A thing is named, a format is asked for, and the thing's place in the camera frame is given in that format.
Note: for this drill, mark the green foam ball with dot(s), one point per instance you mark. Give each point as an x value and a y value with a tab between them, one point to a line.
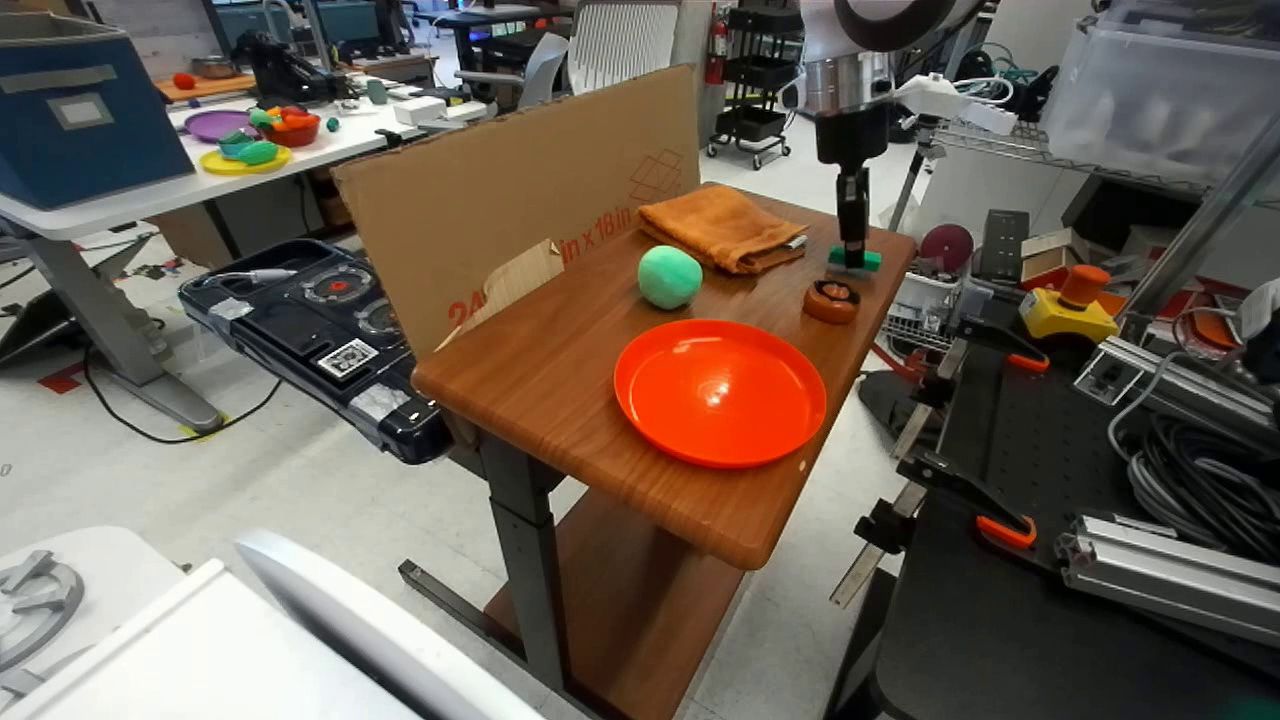
671	277

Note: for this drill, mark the blue storage box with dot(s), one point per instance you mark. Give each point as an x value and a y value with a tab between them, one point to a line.
80	123

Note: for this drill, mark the black clamp block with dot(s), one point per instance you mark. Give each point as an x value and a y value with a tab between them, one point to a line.
887	530

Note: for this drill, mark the diagonal aluminium bar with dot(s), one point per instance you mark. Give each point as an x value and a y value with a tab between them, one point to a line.
1201	220

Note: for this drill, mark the clear plastic bin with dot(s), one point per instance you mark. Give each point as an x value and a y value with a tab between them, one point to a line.
1162	101

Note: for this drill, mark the black wheeled cart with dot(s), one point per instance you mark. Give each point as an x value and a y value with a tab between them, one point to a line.
755	94

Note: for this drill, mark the yellow and orange tool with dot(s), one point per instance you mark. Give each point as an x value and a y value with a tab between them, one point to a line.
1064	313

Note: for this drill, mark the black equipment case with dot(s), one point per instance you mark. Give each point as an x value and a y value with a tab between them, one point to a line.
322	332

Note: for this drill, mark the green toy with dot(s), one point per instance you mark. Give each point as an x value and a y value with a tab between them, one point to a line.
248	148

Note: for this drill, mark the short aluminium extrusion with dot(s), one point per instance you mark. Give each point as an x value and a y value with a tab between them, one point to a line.
1172	575

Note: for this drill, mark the grey metal table leg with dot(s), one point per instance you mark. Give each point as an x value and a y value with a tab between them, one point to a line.
530	562

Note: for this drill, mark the grey metal pole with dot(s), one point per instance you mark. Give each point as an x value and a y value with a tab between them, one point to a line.
909	180

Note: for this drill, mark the grey desk leg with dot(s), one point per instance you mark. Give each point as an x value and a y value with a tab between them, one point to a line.
104	322

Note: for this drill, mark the maroon round object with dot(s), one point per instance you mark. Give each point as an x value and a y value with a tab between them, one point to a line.
944	244

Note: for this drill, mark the grey remote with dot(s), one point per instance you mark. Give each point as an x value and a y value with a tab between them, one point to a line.
1005	243

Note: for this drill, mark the orange round plate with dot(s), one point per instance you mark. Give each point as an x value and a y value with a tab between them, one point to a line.
721	394

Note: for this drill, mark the red bowl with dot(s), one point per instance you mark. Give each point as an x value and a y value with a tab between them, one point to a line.
295	130

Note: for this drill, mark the folded orange towel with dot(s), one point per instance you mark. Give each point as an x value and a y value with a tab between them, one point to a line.
721	224

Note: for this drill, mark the brown cardboard panel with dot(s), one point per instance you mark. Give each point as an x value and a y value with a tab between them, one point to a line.
507	203

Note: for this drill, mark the white machine housing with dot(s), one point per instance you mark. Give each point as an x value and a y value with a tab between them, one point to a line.
201	654

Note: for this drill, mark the long aluminium extrusion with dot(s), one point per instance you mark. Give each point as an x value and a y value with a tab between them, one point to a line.
1187	385

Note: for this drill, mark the brown tape roll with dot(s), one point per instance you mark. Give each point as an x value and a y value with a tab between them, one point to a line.
828	301

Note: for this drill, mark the green rectangular block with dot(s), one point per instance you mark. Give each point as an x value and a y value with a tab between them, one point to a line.
840	263

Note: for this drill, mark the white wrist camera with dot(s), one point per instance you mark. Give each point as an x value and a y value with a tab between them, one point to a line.
931	94

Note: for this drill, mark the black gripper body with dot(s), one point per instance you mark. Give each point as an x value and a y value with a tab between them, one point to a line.
859	137

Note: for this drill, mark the white chair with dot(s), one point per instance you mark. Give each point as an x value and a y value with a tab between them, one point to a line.
543	74

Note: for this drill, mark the purple plate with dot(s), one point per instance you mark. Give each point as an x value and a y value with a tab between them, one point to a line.
217	126

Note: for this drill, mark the yellow plate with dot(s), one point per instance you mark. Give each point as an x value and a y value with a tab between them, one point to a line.
235	168

